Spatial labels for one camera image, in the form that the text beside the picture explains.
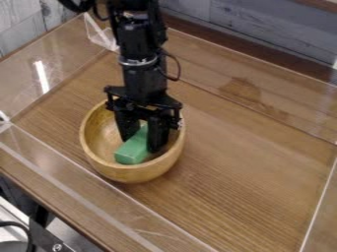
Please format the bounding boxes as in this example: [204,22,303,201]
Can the green rectangular block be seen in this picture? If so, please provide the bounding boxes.
[116,124,149,165]

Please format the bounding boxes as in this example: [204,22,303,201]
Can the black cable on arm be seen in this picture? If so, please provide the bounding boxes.
[157,48,182,83]

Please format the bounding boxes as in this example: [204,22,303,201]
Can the black cable under table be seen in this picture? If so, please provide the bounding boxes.
[0,220,35,252]

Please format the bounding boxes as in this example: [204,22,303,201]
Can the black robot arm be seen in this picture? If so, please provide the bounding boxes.
[97,0,182,153]

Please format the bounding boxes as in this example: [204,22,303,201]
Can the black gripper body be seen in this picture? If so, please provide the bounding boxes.
[105,57,184,130]

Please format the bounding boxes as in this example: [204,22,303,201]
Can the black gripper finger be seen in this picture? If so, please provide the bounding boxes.
[148,117,170,153]
[116,111,140,142]

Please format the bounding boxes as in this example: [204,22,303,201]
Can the black metal table frame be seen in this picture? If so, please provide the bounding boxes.
[0,176,77,252]

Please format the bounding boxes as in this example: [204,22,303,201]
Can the brown wooden bowl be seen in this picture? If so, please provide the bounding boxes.
[79,101,186,184]

